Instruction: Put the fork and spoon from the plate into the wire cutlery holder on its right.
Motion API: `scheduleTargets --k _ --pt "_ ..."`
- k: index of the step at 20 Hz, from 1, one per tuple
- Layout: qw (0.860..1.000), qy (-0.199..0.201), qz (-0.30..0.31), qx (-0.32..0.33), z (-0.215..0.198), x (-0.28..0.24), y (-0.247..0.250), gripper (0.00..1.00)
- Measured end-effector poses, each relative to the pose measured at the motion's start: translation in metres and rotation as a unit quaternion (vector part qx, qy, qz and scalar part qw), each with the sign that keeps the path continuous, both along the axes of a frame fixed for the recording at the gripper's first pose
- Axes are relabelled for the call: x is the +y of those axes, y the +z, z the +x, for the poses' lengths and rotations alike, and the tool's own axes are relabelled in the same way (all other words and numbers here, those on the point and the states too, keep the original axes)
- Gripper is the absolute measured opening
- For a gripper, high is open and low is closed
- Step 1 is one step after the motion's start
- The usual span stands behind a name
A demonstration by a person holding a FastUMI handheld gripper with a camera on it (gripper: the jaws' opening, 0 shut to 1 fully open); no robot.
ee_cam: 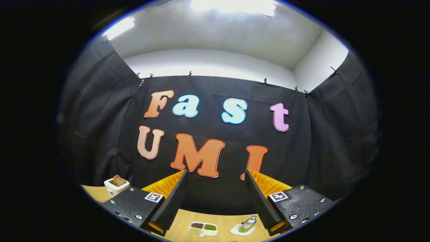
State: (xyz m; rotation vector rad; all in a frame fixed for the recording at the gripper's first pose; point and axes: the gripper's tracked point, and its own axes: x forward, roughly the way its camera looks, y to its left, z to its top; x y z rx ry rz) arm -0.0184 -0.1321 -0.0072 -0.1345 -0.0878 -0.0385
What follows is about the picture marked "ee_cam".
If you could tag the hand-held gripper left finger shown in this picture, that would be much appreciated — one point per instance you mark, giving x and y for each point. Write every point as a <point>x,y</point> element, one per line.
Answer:
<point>173,205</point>

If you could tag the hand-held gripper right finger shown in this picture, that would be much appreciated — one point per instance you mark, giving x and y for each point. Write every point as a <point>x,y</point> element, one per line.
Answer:
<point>260,205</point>

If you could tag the green label metal bottle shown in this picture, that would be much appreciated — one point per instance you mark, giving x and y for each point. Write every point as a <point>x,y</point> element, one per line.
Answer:
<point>248,223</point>

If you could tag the black beans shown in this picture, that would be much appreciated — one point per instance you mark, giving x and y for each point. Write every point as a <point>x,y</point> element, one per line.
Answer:
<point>197,225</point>

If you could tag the yellow soybeans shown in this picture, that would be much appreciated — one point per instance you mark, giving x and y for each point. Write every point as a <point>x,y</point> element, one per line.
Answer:
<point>195,231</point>

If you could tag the small white dish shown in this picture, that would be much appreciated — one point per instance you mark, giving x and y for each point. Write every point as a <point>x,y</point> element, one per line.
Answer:
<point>235,230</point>

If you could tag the green beans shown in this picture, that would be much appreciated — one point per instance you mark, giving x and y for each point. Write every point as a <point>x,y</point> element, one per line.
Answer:
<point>210,227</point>

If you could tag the white divided tray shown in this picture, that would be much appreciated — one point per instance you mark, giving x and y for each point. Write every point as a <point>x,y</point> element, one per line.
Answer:
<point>210,233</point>

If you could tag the toast bread slice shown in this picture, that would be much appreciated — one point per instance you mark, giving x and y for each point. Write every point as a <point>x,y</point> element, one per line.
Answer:
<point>118,181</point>

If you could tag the white toaster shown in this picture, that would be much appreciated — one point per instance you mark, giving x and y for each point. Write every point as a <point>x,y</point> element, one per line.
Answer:
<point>112,190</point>

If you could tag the black backdrop cloth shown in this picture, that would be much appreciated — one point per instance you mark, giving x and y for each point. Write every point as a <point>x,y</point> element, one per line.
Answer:
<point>100,134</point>

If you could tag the row of black cloth clips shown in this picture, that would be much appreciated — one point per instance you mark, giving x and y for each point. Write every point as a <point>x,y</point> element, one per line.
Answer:
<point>189,74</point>

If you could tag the narrow ceiling light panel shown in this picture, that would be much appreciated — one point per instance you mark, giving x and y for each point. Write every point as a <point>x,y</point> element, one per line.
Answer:
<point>119,28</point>

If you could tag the wide ceiling light panel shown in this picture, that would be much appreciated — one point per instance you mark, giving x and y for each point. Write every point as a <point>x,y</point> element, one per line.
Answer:
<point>235,5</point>

